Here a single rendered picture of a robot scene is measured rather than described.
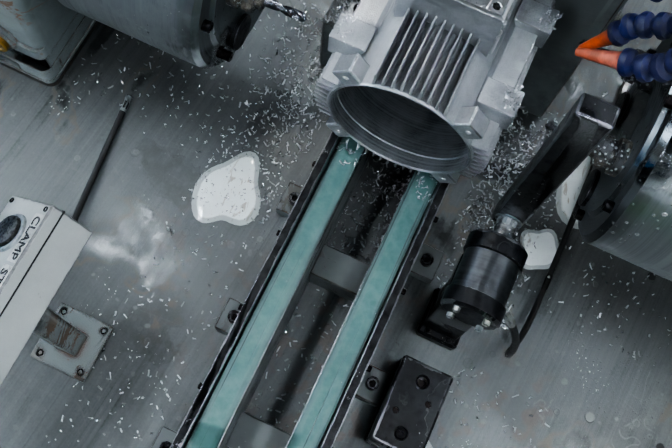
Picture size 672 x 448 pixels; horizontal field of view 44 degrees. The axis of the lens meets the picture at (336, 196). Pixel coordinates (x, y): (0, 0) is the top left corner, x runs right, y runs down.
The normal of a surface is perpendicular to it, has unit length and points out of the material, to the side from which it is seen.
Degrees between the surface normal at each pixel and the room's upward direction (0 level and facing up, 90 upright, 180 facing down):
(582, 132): 90
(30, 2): 90
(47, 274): 52
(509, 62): 0
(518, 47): 0
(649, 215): 62
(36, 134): 0
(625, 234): 77
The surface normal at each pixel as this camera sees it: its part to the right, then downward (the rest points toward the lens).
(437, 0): -0.42, 0.85
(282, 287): 0.06, -0.33
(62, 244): 0.75, 0.13
